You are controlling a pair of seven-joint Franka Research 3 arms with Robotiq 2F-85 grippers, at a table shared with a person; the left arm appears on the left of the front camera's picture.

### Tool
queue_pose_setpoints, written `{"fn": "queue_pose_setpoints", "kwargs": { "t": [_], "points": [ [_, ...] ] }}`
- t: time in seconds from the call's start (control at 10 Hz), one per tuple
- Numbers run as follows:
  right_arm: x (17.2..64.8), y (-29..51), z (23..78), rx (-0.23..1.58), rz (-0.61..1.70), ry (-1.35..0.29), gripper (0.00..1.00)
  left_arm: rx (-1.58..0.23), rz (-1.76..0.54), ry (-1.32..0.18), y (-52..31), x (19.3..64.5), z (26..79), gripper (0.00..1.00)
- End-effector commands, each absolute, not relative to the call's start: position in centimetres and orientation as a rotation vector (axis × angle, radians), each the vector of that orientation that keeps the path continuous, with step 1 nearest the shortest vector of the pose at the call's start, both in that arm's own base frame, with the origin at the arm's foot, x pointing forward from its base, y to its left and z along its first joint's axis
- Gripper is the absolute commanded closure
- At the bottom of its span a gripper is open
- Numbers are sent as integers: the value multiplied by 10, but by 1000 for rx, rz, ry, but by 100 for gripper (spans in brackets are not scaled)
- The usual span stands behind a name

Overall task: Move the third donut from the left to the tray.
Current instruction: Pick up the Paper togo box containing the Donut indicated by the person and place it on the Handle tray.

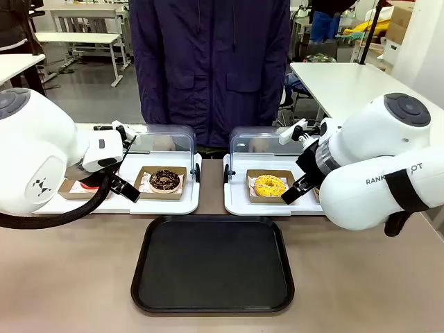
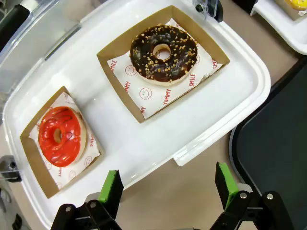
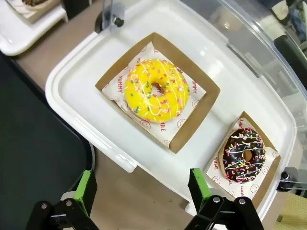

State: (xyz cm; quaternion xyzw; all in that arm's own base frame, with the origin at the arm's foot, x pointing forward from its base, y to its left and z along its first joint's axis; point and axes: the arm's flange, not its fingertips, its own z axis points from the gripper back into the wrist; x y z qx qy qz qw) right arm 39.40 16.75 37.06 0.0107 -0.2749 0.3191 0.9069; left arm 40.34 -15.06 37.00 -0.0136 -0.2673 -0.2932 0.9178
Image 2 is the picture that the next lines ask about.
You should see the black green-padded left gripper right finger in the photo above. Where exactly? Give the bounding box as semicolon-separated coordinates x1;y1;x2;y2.
211;161;295;230

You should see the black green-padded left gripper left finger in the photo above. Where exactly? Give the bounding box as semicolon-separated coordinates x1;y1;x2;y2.
50;169;125;230

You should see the black plastic serving tray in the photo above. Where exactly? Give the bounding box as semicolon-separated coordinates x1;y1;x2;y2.
229;56;307;230

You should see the red glazed donut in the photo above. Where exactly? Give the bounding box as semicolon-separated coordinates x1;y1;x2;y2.
37;106;87;168

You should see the brown cardboard donut tray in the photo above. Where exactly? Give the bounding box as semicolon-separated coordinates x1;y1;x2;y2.
274;0;307;22
20;85;106;199
96;5;231;124

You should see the chocolate donut with nut bits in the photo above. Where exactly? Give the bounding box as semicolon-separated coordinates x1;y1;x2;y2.
130;23;201;86

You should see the yellow sprinkled donut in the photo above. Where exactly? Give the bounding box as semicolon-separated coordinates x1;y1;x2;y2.
284;0;307;11

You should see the white printed paper liner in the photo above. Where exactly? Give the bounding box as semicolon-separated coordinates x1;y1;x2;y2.
28;92;101;190
106;18;224;120

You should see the white display case base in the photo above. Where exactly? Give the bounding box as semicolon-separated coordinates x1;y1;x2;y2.
2;0;272;230
250;0;307;56

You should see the clear dome display lid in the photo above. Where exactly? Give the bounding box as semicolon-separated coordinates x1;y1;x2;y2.
0;0;224;183

